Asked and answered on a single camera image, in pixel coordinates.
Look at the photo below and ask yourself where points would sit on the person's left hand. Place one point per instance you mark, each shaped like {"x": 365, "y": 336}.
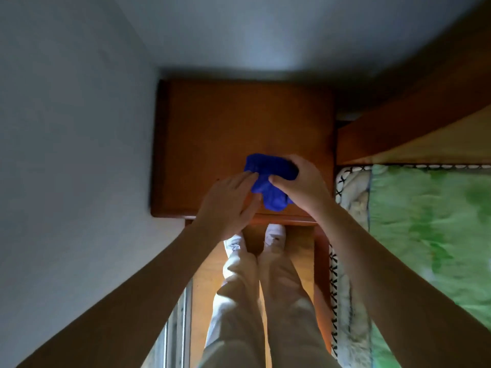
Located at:
{"x": 222, "y": 210}

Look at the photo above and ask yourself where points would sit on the person's right hand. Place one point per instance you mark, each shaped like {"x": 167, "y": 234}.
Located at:
{"x": 307, "y": 187}

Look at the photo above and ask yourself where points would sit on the blue cleaning cloth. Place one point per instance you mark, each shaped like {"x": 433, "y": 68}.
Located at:
{"x": 268, "y": 168}

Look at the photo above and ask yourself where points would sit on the wooden nightstand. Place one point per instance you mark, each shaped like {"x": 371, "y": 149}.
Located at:
{"x": 215, "y": 141}

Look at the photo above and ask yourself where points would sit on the person's left forearm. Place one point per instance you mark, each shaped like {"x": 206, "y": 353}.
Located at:
{"x": 115, "y": 310}

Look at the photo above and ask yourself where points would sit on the person's white left shoe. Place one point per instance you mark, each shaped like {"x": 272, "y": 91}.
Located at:
{"x": 234, "y": 243}

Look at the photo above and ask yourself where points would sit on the person's white shoe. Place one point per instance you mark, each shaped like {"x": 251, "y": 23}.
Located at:
{"x": 274, "y": 235}
{"x": 234, "y": 243}

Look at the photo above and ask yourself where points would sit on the person's white right shoe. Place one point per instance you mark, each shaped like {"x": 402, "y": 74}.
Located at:
{"x": 274, "y": 235}

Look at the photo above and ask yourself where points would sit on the person's white trousers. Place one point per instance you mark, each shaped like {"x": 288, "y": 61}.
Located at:
{"x": 238, "y": 321}

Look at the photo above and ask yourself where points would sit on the green bed sheet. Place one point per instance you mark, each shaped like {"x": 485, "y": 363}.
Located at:
{"x": 422, "y": 226}

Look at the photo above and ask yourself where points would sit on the wooden bed frame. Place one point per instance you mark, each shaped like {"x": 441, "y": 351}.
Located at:
{"x": 422, "y": 122}

